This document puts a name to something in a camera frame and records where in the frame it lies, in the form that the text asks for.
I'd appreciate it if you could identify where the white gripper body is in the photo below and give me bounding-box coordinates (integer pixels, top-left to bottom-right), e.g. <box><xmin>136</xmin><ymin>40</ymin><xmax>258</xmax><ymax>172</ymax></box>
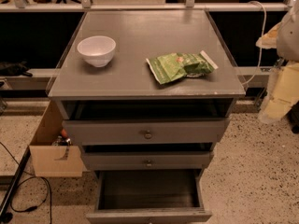
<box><xmin>258</xmin><ymin>61</ymin><xmax>299</xmax><ymax>124</ymax></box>

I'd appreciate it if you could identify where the grey bottom drawer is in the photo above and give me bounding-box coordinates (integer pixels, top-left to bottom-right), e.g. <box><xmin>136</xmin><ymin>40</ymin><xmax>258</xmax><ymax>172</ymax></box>
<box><xmin>86</xmin><ymin>170</ymin><xmax>211</xmax><ymax>224</ymax></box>

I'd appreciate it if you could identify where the grey drawer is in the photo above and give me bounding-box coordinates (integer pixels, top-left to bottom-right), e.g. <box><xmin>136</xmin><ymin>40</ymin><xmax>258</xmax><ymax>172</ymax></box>
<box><xmin>63</xmin><ymin>119</ymin><xmax>230</xmax><ymax>146</ymax></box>
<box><xmin>86</xmin><ymin>170</ymin><xmax>211</xmax><ymax>224</ymax></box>
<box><xmin>81</xmin><ymin>151</ymin><xmax>214</xmax><ymax>171</ymax></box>

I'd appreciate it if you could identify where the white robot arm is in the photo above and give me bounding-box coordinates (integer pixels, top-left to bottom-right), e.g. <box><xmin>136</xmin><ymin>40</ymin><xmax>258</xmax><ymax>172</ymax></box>
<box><xmin>256</xmin><ymin>1</ymin><xmax>299</xmax><ymax>124</ymax></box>

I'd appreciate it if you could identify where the grey top drawer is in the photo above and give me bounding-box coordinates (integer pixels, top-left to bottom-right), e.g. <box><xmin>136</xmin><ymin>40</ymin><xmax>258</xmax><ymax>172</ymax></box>
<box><xmin>63</xmin><ymin>119</ymin><xmax>230</xmax><ymax>146</ymax></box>

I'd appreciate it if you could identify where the grey wooden drawer cabinet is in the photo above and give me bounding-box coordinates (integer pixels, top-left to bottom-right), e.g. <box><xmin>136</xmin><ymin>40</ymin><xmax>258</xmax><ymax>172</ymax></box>
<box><xmin>46</xmin><ymin>8</ymin><xmax>247</xmax><ymax>173</ymax></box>

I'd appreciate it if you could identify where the grey middle drawer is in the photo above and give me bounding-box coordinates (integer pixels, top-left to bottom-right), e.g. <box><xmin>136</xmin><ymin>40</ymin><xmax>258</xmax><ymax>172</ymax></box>
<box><xmin>81</xmin><ymin>151</ymin><xmax>214</xmax><ymax>171</ymax></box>

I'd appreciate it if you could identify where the green snack bag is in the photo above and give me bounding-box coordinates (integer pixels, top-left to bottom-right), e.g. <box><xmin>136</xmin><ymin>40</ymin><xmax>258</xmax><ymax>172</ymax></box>
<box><xmin>147</xmin><ymin>50</ymin><xmax>218</xmax><ymax>85</ymax></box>

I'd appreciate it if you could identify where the white bowl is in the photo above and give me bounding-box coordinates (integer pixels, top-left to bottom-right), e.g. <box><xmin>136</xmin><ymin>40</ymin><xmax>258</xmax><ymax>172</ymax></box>
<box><xmin>77</xmin><ymin>35</ymin><xmax>116</xmax><ymax>67</ymax></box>

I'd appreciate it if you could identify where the cardboard box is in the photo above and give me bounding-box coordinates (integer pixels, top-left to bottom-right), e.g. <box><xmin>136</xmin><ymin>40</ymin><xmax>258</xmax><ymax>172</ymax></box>
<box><xmin>29</xmin><ymin>102</ymin><xmax>85</xmax><ymax>177</ymax></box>

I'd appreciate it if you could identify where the black object on left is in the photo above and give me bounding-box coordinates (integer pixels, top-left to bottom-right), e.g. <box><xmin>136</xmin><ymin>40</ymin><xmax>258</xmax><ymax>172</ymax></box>
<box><xmin>0</xmin><ymin>61</ymin><xmax>33</xmax><ymax>77</ymax></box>

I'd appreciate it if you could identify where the white hanging cable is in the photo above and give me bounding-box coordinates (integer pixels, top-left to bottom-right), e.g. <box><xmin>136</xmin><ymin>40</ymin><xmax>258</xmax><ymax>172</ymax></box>
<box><xmin>240</xmin><ymin>0</ymin><xmax>268</xmax><ymax>87</ymax></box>

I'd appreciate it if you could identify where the black floor cable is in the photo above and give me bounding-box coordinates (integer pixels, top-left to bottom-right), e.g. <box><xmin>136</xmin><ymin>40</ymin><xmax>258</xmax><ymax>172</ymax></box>
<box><xmin>0</xmin><ymin>140</ymin><xmax>53</xmax><ymax>224</ymax></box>

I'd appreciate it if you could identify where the metal frame rail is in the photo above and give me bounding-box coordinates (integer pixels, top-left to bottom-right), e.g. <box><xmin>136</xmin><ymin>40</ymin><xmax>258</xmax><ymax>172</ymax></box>
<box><xmin>0</xmin><ymin>0</ymin><xmax>298</xmax><ymax>12</ymax></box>

